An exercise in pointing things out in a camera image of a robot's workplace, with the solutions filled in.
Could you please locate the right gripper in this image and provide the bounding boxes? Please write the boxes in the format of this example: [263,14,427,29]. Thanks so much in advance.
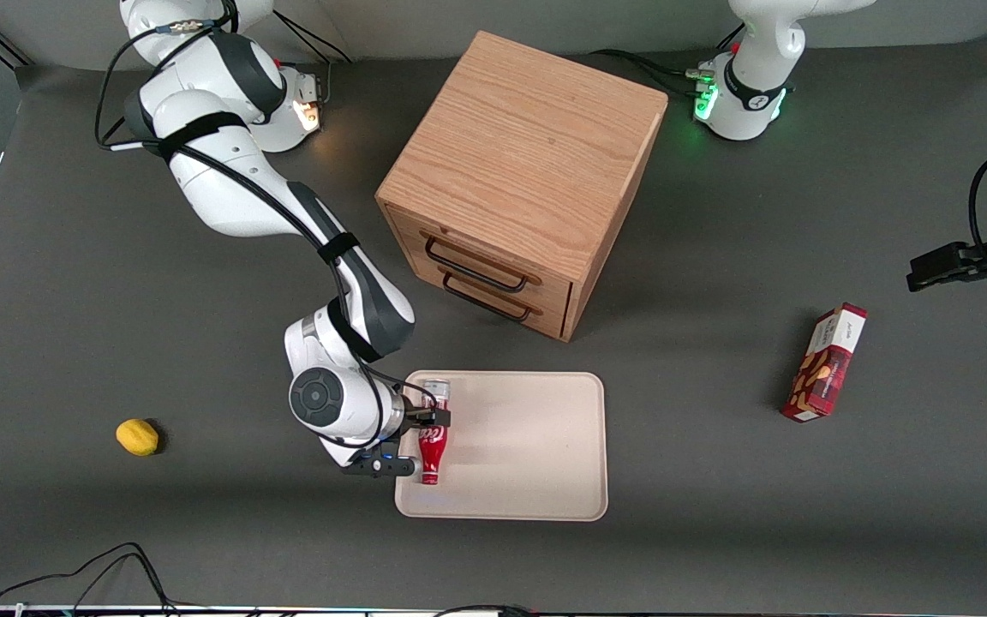
[385,384,452,456]

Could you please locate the red coke bottle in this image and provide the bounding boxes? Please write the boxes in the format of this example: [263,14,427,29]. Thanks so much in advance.
[418,379,452,486]

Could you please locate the red plaid shortbread box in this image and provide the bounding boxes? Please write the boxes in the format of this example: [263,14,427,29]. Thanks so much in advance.
[781,303,869,423]

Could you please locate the beige plastic tray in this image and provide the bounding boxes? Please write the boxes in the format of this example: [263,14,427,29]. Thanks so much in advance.
[394,370,609,522]

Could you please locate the wooden drawer cabinet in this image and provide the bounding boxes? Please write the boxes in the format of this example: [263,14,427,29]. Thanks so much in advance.
[375,31,668,343]

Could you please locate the yellow lemon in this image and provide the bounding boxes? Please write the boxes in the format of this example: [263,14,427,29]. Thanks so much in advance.
[116,418,160,457]

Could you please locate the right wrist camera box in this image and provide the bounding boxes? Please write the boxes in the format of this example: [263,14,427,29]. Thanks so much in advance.
[340,444,418,479]

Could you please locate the black drawer handle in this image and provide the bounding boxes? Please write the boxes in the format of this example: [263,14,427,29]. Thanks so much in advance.
[441,273,534,323]
[423,236,531,294]

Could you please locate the black floor cable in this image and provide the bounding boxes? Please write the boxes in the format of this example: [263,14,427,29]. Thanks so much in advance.
[0,531,177,617]

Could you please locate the black base power cable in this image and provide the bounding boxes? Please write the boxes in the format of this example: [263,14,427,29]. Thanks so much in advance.
[589,47,717,97]

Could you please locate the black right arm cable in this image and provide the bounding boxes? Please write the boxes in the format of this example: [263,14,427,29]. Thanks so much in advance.
[94,15,426,455]

